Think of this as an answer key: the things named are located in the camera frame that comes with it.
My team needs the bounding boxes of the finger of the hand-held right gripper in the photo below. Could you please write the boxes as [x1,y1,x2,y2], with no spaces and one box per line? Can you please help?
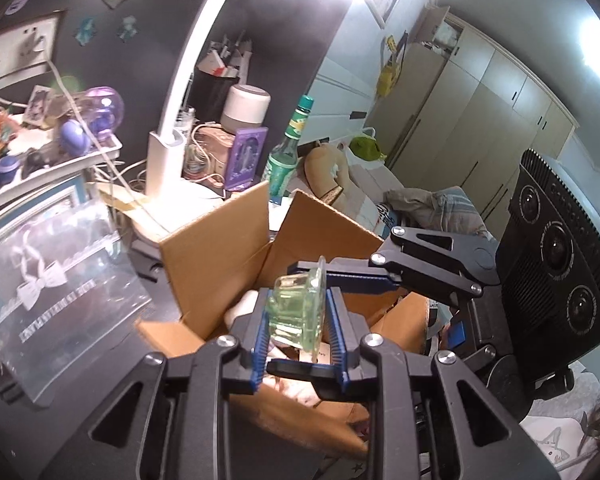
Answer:
[300,227,498,306]
[267,359,342,402]

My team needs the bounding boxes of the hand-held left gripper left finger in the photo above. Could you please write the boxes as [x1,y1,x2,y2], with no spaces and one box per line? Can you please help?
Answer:
[40,289,272,480]

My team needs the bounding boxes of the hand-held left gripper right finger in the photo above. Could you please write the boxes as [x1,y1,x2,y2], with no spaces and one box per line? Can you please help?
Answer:
[327,290,561,480]

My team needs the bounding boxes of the clear green plastic container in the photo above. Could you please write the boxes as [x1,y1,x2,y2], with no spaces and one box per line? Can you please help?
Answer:
[265,256,328,363]

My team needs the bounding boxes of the brown cardboard box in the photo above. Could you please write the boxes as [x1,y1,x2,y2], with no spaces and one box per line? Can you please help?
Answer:
[137,180,431,461]

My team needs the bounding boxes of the striped clothing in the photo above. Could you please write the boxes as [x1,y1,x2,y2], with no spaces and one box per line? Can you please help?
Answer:
[385,187,493,241]

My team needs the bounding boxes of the brown plush toy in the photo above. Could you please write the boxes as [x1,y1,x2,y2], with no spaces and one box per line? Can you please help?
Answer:
[300,141,353,206]

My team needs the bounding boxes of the green frog plush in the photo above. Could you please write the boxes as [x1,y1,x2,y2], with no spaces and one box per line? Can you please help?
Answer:
[349,135,386,162]

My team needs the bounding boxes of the green glass bottle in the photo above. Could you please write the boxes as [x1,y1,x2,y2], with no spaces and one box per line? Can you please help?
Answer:
[262,95,315,206]

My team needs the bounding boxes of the purple box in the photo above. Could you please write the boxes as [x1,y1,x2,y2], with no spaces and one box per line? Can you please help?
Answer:
[226,126,270,192]

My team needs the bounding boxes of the white cloth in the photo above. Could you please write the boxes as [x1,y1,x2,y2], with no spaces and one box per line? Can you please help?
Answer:
[522,410,600,471]

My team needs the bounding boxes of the beige wardrobe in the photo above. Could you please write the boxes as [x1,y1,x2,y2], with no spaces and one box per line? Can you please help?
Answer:
[367,5,578,211]

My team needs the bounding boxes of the pink pouch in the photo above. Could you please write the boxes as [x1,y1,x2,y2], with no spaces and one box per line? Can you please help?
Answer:
[192,125,238,181]

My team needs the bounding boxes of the white desk lamp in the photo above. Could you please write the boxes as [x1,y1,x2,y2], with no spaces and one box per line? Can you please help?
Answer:
[145,0,361,201]

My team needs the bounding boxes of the white humidifier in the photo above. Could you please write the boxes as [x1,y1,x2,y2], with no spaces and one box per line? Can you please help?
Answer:
[220,84,272,133]

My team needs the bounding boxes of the clear plastic gift bag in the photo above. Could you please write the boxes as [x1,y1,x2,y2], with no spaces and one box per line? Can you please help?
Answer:
[0,195,153,406]

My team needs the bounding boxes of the yellow bag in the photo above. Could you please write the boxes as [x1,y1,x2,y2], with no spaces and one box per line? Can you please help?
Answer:
[377,35,406,96]

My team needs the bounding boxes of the black box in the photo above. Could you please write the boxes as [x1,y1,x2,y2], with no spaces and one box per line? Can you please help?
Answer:
[192,67,241,126]

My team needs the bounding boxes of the white paper models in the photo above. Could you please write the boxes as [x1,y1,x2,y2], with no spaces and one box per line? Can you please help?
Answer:
[197,35,253,81]

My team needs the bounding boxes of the light blue framed box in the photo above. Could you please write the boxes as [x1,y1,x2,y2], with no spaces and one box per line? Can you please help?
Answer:
[0,175,88,241]

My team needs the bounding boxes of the white tray shelf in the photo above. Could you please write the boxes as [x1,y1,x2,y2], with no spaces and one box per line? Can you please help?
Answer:
[0,135,123,213]

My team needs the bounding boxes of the framed picture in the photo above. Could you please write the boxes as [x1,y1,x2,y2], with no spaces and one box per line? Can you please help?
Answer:
[365,0,403,28]

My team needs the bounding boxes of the purple oval toy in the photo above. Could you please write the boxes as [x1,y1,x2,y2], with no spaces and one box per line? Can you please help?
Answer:
[60,120,91,156]

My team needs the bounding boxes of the clear purple ball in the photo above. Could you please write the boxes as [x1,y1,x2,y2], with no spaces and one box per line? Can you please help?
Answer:
[82,86,126,136]

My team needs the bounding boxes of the blue jar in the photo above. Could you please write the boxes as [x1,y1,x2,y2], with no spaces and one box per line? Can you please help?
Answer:
[0,155,21,193]

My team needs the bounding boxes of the printed card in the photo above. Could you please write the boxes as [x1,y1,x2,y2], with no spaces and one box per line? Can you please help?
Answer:
[24,85,56,126]

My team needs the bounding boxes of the white cable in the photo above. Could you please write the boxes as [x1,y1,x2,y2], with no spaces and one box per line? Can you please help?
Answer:
[45,57,156,221]

